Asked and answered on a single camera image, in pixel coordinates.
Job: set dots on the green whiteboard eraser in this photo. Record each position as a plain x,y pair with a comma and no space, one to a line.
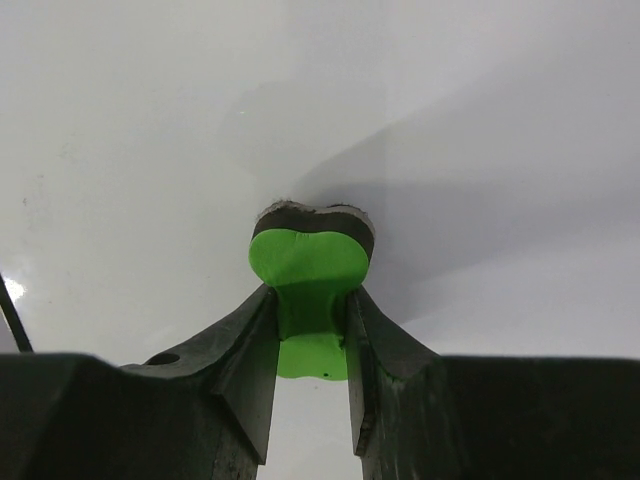
313,258

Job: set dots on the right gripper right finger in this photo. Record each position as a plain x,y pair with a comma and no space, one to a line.
419,415

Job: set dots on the white whiteboard black frame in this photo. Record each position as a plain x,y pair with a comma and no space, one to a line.
494,145

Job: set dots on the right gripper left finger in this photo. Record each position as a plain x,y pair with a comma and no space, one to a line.
199,410

